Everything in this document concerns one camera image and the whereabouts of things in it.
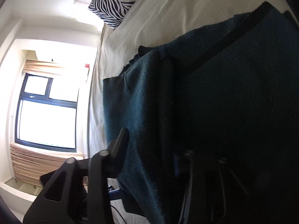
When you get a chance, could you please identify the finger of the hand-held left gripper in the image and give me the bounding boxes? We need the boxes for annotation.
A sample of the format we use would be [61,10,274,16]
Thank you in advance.
[107,186,128,201]

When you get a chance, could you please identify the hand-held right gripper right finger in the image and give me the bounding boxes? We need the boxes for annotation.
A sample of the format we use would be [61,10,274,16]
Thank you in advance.
[178,150,250,224]

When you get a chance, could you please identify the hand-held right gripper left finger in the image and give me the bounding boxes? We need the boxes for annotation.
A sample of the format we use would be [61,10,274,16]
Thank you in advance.
[23,128,130,224]

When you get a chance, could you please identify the dark teal knit sweater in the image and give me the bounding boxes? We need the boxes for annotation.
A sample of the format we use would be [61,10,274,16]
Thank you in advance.
[103,1,299,224]

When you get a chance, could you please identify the black framed window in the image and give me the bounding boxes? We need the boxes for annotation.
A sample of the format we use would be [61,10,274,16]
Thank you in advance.
[15,73,79,150]

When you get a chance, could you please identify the beige pleated curtain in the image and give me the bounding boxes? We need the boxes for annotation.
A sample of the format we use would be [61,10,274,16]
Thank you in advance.
[9,142,85,188]

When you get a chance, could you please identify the beige roman blind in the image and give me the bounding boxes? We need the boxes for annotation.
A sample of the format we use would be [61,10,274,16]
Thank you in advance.
[23,59,90,78]

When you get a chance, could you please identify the bed with beige sheet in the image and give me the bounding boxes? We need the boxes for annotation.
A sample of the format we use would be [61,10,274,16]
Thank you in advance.
[87,0,289,224]

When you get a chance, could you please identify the zebra print pillow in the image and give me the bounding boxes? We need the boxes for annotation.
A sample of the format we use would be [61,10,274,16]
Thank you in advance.
[88,0,153,29]

